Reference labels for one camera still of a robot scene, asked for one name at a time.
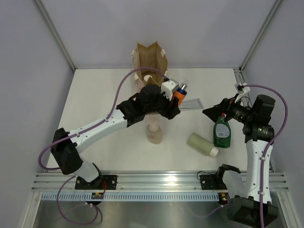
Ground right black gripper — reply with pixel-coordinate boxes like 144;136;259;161
203;93;255;124

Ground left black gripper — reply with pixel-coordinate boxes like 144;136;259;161
144;89;180;119

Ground orange spray bottle blue top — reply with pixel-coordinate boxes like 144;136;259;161
172;80;189;106

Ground pale green bottle beige cap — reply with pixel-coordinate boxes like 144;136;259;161
143;75;152;85

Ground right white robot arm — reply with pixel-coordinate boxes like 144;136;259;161
202;95;279;228

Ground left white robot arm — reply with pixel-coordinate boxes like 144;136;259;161
51;84;180;190

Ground brown canvas tote bag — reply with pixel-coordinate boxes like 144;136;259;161
132;42;168;91

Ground green dish soap bottle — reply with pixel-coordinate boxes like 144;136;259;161
213;114;231;148

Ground silver squeeze tube clear cap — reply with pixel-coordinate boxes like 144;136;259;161
179;98;204;111

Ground beige pump dispenser bottle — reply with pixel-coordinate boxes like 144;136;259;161
146;114;162;144

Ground pale green bottle white cap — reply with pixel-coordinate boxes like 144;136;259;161
187;133;219;157

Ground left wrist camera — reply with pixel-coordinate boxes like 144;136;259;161
161;78;179;101

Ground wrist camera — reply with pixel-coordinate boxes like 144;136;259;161
161;78;179;101
235;83;250;103

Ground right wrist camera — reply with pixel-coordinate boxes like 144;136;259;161
235;83;250;103

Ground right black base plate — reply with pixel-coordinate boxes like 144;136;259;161
199;174;227;190

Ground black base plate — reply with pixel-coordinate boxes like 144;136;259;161
75;174;117;190
199;174;227;190

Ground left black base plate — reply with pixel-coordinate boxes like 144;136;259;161
75;174;117;190

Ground right aluminium frame post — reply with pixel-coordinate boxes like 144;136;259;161
239;0;284;73

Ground aluminium frame post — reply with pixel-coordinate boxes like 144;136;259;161
33;0;76;72
239;0;284;73

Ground left aluminium frame post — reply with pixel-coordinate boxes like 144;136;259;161
33;0;76;72

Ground aluminium mounting rail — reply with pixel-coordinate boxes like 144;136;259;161
32;172;290;192

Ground slotted white cable duct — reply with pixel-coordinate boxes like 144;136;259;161
41;192;219;202

